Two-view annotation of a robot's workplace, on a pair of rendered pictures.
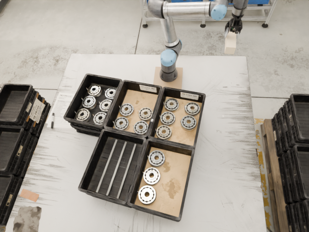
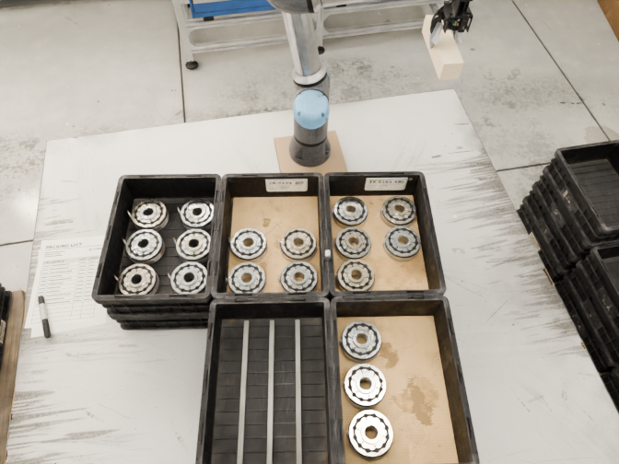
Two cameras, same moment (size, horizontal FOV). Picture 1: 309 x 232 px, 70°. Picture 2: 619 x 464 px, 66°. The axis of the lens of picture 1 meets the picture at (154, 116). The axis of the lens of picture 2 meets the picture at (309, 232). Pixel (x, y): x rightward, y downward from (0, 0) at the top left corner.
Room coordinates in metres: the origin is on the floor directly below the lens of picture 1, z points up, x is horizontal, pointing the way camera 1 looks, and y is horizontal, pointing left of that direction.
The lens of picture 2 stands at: (0.14, 0.34, 2.03)
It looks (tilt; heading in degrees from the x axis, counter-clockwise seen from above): 58 degrees down; 333
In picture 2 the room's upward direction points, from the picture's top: 1 degrees clockwise
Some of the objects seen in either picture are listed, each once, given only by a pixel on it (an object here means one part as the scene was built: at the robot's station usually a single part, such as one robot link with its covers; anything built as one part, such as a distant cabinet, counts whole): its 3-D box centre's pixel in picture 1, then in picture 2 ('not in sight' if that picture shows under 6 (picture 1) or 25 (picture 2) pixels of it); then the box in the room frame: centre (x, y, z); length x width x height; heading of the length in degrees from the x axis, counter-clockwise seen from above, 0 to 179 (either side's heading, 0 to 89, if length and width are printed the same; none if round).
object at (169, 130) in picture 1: (163, 131); (356, 275); (0.60, -0.04, 0.86); 0.10 x 0.10 x 0.01
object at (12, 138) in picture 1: (11, 153); not in sight; (0.92, 1.39, 0.31); 0.40 x 0.30 x 0.34; 164
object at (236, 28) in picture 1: (235, 21); (457, 6); (1.08, -0.60, 1.22); 0.09 x 0.08 x 0.12; 159
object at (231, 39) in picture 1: (230, 37); (441, 46); (1.10, -0.61, 1.07); 0.24 x 0.06 x 0.06; 159
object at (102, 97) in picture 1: (96, 102); (167, 243); (0.92, 0.39, 0.87); 0.40 x 0.30 x 0.11; 155
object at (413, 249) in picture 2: (188, 122); (402, 240); (0.63, -0.22, 0.86); 0.10 x 0.10 x 0.01
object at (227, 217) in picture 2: (135, 110); (273, 241); (0.79, 0.12, 0.87); 0.40 x 0.30 x 0.11; 155
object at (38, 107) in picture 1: (37, 110); not in sight; (1.29, 1.13, 0.41); 0.31 x 0.02 x 0.16; 164
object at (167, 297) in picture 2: (94, 99); (162, 234); (0.92, 0.39, 0.92); 0.40 x 0.30 x 0.02; 155
